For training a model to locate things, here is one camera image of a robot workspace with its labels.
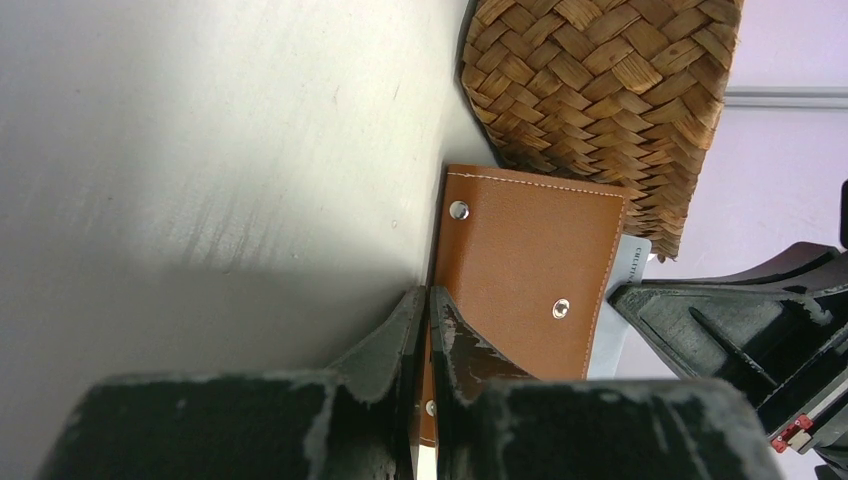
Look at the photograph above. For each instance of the brown leather card holder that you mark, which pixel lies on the brown leather card holder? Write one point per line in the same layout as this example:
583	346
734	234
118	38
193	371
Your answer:
527	258

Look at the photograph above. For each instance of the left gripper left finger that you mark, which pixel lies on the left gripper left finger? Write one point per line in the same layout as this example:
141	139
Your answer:
357	418

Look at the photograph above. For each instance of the brown woven basket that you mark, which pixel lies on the brown woven basket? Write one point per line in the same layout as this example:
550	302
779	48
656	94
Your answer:
620	92

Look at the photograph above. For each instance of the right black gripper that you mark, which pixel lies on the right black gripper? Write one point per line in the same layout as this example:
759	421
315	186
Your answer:
777	333

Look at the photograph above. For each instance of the white credit card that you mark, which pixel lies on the white credit card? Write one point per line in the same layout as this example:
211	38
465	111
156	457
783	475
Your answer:
611	329

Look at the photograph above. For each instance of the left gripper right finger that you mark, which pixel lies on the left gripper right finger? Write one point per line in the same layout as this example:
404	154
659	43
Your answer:
495	421

